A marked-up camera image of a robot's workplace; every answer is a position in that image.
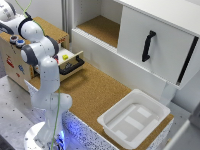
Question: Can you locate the white cabinet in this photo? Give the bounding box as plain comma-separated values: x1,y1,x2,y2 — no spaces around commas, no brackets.
71,0,200,108

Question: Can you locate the wooden drawer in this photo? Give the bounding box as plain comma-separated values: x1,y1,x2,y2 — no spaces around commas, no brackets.
55,46,86,82

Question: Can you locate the yellow block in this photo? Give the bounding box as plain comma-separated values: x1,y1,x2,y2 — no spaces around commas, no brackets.
61,53,70,61

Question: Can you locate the white plastic box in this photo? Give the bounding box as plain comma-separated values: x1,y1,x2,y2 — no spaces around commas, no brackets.
96,88,172,150

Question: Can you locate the white sliding door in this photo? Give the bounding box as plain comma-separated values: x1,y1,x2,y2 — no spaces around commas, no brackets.
116,5,200,86

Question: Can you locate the blue button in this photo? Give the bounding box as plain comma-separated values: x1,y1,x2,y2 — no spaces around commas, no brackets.
16,38,26,48

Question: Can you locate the wooden drawer box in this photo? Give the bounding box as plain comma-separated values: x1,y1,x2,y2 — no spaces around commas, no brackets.
0,16,71,92

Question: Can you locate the red button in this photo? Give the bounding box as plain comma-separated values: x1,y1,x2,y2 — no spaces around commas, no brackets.
9,35,19,45

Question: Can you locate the black drawer handle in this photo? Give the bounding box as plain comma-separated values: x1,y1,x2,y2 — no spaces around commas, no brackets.
59,55,86,76

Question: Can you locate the black door handle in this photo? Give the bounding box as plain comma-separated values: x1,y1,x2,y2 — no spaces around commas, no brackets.
141,30,157,63

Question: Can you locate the green cable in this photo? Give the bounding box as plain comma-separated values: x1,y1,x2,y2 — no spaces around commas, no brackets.
14,0,63,150

